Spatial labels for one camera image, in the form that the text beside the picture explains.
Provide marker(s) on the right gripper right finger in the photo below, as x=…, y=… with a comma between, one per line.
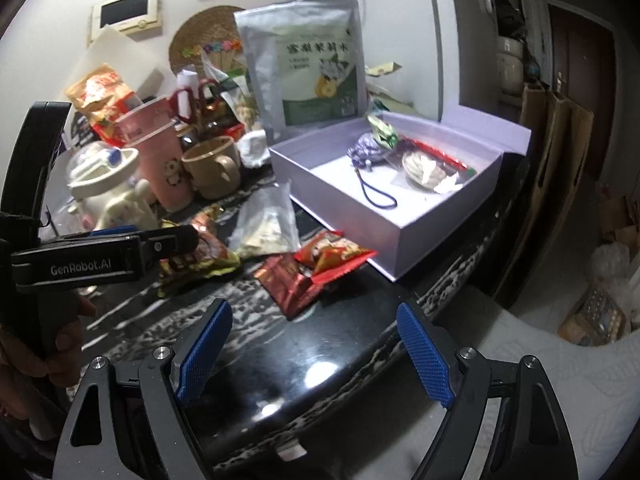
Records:
x=531, y=439

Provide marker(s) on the lavender gift box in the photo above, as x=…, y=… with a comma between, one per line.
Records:
x=324, y=182

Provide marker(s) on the white ceramic teapot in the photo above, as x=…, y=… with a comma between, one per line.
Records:
x=106, y=190

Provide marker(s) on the beige ceramic mug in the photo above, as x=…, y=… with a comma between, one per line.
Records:
x=214, y=167

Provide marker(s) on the dark red snack packet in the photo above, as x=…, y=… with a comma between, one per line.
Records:
x=283, y=279

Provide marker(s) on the silver pear tea pouch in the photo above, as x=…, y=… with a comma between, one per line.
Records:
x=305, y=64

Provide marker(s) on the wall intercom panel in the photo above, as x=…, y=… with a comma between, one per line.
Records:
x=125, y=16

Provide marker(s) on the white flower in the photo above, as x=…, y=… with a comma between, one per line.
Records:
x=429, y=172

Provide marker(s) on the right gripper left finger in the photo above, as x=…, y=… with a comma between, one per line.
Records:
x=127, y=419

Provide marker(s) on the clear bag of white snacks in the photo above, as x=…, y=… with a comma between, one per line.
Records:
x=266, y=224

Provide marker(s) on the brown paper bags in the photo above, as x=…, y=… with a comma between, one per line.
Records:
x=561, y=134

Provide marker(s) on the white refrigerator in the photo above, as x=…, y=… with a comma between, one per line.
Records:
x=446, y=51

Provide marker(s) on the purple silk drawstring pouch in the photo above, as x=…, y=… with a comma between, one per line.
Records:
x=369, y=150

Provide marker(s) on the pink paper cup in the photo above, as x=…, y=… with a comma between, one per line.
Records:
x=150, y=130

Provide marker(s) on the woven straw round mat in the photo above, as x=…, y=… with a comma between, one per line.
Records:
x=211, y=32

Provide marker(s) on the person left hand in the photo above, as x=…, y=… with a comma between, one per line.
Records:
x=46, y=338

